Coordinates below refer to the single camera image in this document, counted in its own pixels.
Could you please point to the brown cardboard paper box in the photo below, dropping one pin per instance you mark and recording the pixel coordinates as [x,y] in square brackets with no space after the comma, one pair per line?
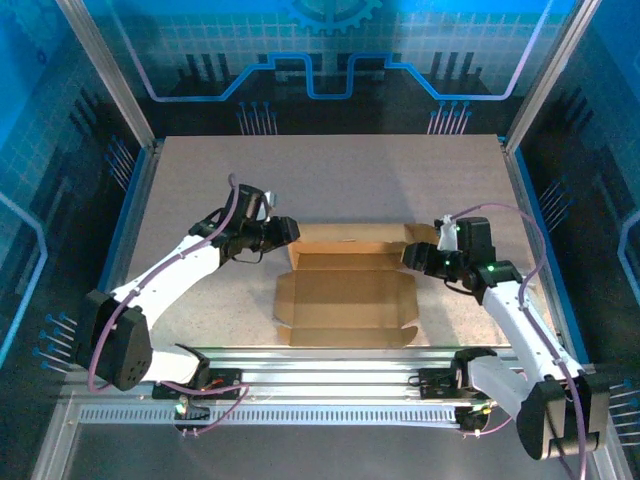
[350,295]

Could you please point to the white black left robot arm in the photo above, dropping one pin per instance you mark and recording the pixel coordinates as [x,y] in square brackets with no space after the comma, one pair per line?
[175,275]

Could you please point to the small black controller box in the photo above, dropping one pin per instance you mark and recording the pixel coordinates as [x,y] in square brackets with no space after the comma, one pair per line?
[470,420]
[197,414]

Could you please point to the blue table edge strip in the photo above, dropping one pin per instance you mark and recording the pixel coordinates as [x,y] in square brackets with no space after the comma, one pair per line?
[120,220]
[539,220]

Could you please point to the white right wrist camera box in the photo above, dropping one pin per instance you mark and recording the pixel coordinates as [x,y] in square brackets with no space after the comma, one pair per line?
[446,235]

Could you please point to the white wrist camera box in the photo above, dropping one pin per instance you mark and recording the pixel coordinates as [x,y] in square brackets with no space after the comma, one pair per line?
[270,200]
[446,235]

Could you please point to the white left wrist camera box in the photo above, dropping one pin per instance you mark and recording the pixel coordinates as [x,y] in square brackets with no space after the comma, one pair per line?
[270,200]

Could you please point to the aluminium side rail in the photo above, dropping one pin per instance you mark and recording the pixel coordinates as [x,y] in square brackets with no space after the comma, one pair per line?
[529,210]
[136,210]

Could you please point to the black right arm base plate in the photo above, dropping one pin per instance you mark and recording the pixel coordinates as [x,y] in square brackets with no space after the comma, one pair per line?
[432,385]

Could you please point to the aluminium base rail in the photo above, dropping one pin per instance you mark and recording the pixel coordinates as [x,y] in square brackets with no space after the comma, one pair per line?
[325,370]

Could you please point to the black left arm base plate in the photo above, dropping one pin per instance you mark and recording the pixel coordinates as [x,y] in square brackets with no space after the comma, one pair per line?
[225,387]

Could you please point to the aluminium frame post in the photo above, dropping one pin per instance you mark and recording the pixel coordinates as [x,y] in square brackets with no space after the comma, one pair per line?
[107,75]
[550,75]

